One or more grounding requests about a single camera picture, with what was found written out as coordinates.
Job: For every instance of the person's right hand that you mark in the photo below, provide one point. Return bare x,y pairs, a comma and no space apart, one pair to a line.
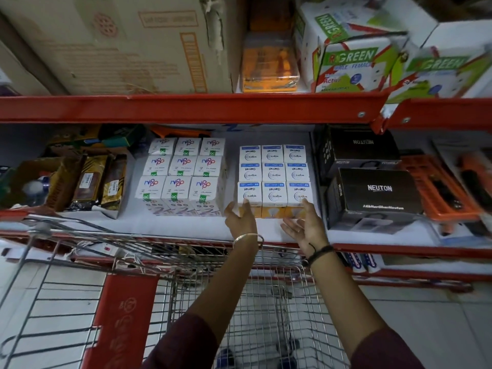
309,230

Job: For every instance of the person's left hand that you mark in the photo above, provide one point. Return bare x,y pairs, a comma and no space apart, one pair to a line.
243,224

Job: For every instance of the person's right thumb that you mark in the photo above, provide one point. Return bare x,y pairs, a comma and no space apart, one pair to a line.
308,207

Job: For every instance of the person's left thumb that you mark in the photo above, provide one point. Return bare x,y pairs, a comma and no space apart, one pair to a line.
247,207

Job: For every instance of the person's left forearm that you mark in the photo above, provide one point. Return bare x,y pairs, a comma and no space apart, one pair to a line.
226,288

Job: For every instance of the person's right forearm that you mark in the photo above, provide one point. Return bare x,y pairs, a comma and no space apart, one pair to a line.
342,295

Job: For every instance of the silver bangle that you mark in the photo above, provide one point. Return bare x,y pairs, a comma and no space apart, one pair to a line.
248,239

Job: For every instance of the group of white-yellow bulb boxes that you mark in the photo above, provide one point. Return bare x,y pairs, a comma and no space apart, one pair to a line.
275,176

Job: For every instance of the black cardboard box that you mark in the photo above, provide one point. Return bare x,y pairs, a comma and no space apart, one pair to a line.
376,195
357,149

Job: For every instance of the group of white purple-print boxes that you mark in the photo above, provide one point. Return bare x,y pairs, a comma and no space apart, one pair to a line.
180,176

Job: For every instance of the blue white striped packets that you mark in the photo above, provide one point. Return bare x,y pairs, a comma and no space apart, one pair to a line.
363,262

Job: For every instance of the metal shopping cart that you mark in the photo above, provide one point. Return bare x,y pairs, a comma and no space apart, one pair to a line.
261,303

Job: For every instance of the red metal shelf rack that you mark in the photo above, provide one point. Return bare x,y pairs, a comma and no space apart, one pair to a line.
192,107

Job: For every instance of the orange tool blister pack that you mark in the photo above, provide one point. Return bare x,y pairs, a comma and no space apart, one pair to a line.
438,188
476,176

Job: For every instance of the brown gold packet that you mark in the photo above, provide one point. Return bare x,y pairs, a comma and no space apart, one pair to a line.
65,182
89,182
114,184

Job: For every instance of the stack of orange blister packs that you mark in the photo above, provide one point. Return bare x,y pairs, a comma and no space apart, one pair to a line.
269,61

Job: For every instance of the dark green box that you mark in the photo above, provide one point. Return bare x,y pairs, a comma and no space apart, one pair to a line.
115,136

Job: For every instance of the white power strip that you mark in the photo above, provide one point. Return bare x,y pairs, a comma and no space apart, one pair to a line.
102,249

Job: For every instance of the white green-print box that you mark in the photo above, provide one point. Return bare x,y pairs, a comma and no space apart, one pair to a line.
346,49
442,69

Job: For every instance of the red cart seat flap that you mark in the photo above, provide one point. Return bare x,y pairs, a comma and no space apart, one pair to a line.
121,322

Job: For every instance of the large brown cardboard carton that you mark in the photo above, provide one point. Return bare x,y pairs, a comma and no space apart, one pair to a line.
127,42

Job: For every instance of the open cardboard tray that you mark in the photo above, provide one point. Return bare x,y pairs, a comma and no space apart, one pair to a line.
38,180

